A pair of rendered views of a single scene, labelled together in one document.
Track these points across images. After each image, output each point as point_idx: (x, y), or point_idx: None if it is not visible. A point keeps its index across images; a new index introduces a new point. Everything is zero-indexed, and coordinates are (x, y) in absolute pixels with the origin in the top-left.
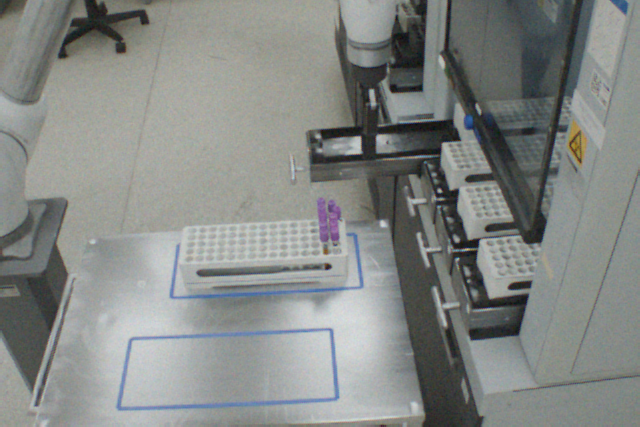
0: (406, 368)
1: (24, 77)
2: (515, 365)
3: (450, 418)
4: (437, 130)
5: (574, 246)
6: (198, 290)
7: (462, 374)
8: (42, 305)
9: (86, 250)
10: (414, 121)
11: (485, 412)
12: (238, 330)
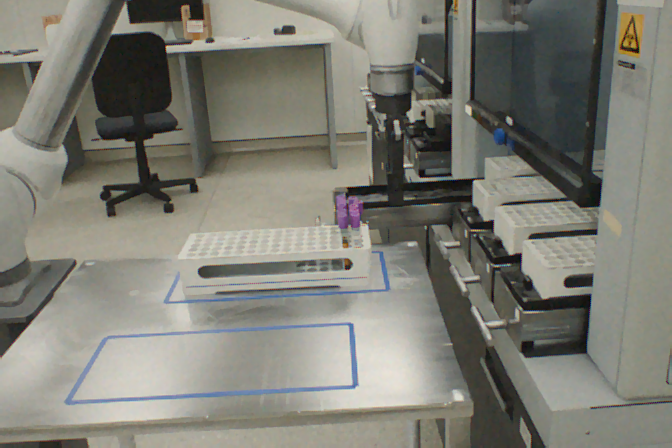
0: (444, 357)
1: (41, 116)
2: (588, 381)
3: None
4: (467, 187)
5: (645, 161)
6: (199, 296)
7: (519, 414)
8: None
9: (78, 270)
10: None
11: (556, 446)
12: (239, 326)
